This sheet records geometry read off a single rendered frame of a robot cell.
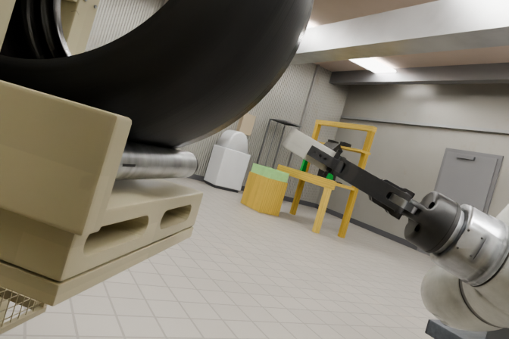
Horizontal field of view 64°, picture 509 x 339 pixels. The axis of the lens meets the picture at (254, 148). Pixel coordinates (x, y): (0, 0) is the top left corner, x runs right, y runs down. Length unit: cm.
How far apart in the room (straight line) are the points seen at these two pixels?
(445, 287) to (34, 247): 55
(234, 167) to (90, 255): 861
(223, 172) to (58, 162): 855
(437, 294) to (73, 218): 55
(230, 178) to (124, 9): 411
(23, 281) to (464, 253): 46
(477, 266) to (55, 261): 45
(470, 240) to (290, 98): 992
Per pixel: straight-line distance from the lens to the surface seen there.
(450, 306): 70
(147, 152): 50
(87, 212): 34
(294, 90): 1046
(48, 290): 38
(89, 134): 34
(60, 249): 37
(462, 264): 56
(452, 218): 55
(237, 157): 897
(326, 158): 54
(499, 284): 57
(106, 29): 881
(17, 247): 39
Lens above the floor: 95
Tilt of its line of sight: 1 degrees up
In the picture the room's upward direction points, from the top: 16 degrees clockwise
